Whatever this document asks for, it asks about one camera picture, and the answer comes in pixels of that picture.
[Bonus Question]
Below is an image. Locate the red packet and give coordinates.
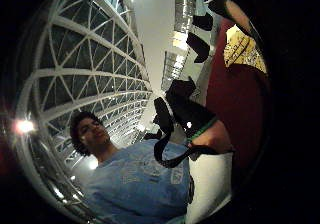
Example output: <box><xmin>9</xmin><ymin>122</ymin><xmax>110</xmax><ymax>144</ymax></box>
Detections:
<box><xmin>205</xmin><ymin>17</ymin><xmax>272</xmax><ymax>173</ymax></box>

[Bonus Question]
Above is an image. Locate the glass window panel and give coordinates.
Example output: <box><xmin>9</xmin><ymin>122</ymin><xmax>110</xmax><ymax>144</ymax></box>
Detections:
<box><xmin>161</xmin><ymin>50</ymin><xmax>188</xmax><ymax>92</ymax></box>
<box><xmin>173</xmin><ymin>0</ymin><xmax>198</xmax><ymax>35</ymax></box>

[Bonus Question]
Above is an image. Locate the yellow printed packet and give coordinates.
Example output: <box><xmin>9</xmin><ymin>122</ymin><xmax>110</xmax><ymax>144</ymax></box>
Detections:
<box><xmin>223</xmin><ymin>24</ymin><xmax>268</xmax><ymax>74</ymax></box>

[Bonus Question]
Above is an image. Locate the person in blue shirt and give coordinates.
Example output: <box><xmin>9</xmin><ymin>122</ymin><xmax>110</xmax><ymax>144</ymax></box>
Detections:
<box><xmin>69</xmin><ymin>110</ymin><xmax>195</xmax><ymax>224</ymax></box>

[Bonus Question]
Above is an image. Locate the small bright lamp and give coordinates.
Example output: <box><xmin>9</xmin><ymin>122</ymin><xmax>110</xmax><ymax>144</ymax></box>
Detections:
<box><xmin>88</xmin><ymin>158</ymin><xmax>100</xmax><ymax>171</ymax></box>

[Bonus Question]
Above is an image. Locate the white lattice glass roof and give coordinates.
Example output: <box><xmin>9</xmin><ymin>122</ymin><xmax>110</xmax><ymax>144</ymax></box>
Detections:
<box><xmin>14</xmin><ymin>0</ymin><xmax>155</xmax><ymax>220</ymax></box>

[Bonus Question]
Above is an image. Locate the round bright lamp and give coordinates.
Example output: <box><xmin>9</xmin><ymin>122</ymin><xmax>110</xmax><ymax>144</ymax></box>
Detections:
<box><xmin>14</xmin><ymin>118</ymin><xmax>36</xmax><ymax>136</ymax></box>

